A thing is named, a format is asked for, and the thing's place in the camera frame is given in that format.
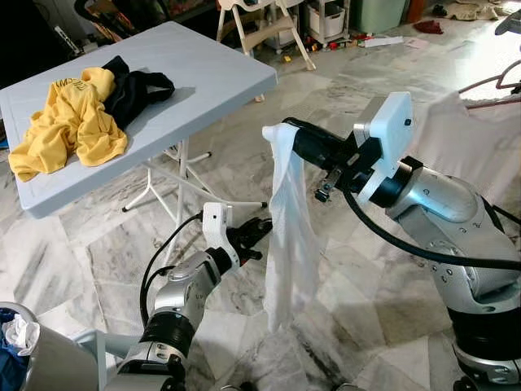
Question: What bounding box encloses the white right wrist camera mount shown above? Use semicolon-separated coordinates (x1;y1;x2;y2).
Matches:
354;91;414;204

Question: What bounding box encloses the white paper strip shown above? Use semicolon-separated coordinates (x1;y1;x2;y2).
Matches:
362;35;405;47

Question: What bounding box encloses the dusky brown clothes hanger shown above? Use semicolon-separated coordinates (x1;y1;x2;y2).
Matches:
458;59;521;111

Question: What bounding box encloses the grey laundry basket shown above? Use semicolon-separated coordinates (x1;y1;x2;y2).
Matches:
0;301;99;391

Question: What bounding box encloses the yellow printed t-shirt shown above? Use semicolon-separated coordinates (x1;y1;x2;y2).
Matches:
8;67;129;182

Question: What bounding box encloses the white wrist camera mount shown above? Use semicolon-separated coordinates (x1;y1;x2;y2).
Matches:
201;202;234;249
354;91;414;204

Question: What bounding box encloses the black metal drying rack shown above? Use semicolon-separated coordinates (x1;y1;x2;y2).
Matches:
488;12;521;225

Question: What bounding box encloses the blue garment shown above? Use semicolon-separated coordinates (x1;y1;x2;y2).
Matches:
0;330;29;391

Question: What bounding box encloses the black flat television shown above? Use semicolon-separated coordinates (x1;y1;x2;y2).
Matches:
0;0;78;90

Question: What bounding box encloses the black toy stroller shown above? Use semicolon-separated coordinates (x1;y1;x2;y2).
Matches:
73;0;172;42

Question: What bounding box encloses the white cloth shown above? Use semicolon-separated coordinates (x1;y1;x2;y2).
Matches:
2;314;40;351

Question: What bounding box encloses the white baby high chair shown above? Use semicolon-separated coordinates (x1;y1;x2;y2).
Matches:
216;0;317;72

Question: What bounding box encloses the white sheer garment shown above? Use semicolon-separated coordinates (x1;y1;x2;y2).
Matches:
262;122;322;331

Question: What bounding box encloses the green cabinet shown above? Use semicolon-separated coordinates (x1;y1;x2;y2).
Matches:
350;0;408;35

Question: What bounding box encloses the black crumpled garment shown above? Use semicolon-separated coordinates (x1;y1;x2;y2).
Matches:
102;55;176;130

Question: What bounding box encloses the light blue folding table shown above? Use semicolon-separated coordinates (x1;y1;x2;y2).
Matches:
0;20;279;221

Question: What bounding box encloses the beige crumpled floor cloth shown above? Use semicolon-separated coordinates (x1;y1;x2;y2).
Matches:
446;0;501;21

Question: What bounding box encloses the brown wooden post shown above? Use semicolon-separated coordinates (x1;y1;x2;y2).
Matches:
405;0;424;24

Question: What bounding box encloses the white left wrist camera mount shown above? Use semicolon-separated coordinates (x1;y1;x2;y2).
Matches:
201;202;234;249

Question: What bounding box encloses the red cloth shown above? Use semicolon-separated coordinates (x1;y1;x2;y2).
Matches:
411;20;444;35

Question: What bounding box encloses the white plastic drawer unit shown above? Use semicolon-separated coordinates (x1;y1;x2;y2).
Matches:
305;0;351;46

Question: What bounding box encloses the cream white shirt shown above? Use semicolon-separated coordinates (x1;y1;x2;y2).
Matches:
407;91;521;204

